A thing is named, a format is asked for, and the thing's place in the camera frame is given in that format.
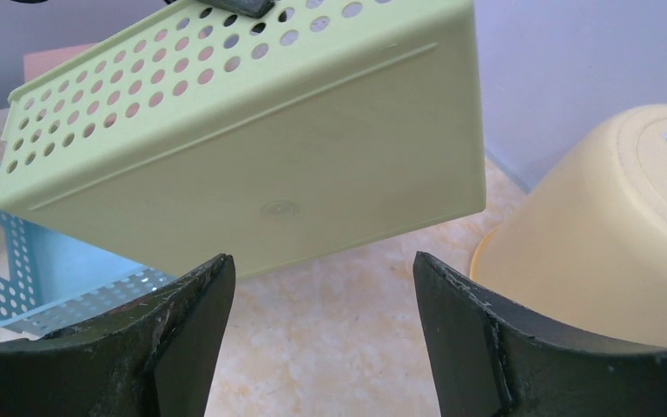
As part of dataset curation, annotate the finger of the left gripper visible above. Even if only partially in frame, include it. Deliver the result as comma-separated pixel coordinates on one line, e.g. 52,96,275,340
201,0,275,17

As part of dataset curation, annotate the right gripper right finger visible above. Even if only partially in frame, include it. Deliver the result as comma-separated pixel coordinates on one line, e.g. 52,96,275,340
413,252,667,416

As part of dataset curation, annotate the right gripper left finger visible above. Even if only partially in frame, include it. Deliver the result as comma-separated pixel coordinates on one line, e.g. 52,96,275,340
0,255,236,416

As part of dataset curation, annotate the green plastic basket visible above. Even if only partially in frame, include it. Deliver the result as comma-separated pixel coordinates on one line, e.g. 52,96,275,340
0,1,485,276

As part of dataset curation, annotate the blue basket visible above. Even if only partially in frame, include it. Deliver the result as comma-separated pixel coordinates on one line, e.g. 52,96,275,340
0,211,175,337

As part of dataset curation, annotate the yellow capybara bucket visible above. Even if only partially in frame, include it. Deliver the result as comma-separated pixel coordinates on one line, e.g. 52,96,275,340
469,104,667,348

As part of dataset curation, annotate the pink plastic basket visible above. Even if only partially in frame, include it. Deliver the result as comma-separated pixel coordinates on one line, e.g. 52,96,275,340
23,43,94,82

